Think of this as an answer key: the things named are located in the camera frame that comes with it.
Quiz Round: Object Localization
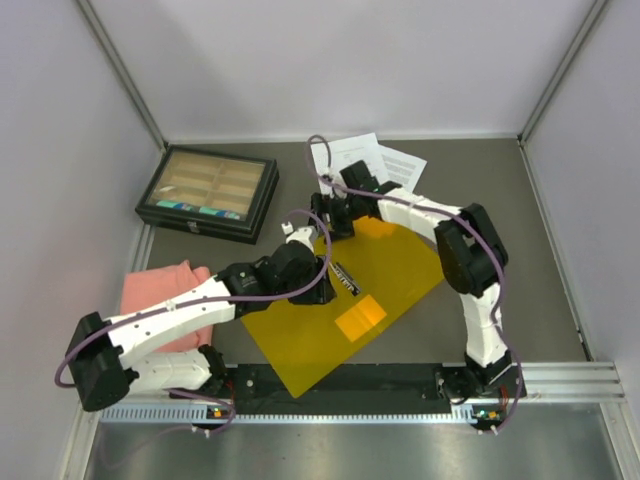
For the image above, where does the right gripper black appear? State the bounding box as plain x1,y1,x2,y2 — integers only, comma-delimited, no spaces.
310,193,364,245

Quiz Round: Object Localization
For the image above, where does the metal folder clip mechanism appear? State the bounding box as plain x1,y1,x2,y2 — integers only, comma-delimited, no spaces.
330,262,361,297

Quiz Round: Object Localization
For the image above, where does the yellow plastic folder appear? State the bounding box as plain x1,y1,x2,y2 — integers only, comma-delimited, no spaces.
243,218,444,398

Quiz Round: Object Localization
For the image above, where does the black compartment display box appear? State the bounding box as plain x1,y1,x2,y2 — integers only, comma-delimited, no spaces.
135,145,279,244

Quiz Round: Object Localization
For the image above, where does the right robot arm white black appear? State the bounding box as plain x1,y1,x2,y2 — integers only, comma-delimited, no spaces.
312,161,512,403

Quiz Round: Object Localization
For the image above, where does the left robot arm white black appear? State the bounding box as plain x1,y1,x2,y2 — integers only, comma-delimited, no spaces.
59,241,334,412

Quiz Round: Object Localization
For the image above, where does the teal tube right in box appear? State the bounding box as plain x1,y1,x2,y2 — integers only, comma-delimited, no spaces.
199,207,243,220

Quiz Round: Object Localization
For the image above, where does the teal tube in box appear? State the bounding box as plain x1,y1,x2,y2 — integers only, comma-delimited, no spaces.
199,207,243,220
155,200,194,211

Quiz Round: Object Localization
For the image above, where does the teal tube left in box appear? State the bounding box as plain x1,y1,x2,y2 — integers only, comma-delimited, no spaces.
155,200,194,211

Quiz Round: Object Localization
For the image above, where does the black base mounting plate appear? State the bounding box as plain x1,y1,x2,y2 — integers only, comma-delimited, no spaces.
218,363,475,414

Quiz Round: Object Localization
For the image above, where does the pink folded cloth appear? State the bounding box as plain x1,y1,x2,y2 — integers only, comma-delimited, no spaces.
119,260,213,353

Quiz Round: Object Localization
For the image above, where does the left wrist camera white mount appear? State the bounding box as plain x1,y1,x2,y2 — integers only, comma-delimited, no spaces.
281,222,318,250

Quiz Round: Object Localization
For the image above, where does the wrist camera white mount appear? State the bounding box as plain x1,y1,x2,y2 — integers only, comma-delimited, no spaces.
281,222,318,250
318,171,338,189

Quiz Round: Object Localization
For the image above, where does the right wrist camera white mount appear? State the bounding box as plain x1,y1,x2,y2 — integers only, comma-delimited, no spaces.
318,171,338,189

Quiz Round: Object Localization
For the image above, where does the grey slotted cable duct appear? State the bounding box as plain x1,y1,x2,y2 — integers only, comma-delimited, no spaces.
99,401,486,425

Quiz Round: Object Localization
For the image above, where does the aluminium front rail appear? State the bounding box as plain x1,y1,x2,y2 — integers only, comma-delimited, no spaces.
522,362,626,404

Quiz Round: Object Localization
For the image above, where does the left aluminium frame post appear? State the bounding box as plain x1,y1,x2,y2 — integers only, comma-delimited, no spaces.
73,0,166,150

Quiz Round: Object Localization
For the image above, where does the aluminium frame post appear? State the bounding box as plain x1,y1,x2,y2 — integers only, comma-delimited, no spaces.
73,0,166,150
518,0,611,148

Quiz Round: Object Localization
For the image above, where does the right aluminium frame post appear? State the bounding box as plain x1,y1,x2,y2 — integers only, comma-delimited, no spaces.
518,0,611,148

